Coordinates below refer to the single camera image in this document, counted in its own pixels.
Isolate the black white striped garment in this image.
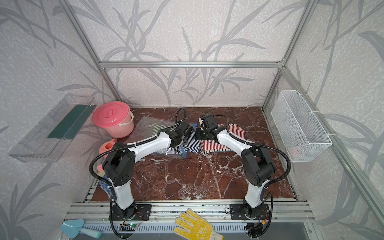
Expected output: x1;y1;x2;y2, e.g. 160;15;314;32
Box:
202;148;233;154

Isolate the green white striped garment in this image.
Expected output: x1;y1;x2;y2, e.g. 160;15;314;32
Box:
153;125;172;136

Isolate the red white striped garment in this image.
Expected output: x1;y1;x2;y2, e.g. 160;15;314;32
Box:
201;124;250;155

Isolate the clear plastic vacuum bag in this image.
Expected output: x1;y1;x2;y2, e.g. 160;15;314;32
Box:
124;116;196;158

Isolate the blue white striped garment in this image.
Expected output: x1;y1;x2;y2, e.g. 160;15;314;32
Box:
158;130;201;158

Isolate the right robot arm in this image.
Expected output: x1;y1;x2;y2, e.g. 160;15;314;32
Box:
197;115;292;218

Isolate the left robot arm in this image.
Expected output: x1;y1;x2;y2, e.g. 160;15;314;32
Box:
89;122;193;211

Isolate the pink bucket with lid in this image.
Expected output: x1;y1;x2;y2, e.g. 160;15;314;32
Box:
93;102;135;138

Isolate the pink watering can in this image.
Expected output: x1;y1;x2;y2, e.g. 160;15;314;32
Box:
97;139;117;174

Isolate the pink item in basket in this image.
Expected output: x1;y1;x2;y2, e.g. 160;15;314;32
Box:
289;146;302;161

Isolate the blue dotted work glove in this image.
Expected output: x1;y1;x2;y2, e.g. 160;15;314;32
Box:
99;181;113;199

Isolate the yellow dotted work glove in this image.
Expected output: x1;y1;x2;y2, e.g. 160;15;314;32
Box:
174;209;224;240

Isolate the white wire mesh basket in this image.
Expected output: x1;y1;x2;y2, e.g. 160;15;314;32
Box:
271;90;333;163

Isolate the aluminium mounting rail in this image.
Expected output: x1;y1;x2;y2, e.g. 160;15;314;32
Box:
61;200;316;233

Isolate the clear acrylic wall shelf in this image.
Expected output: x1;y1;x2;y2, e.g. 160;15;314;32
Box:
9;94;97;163

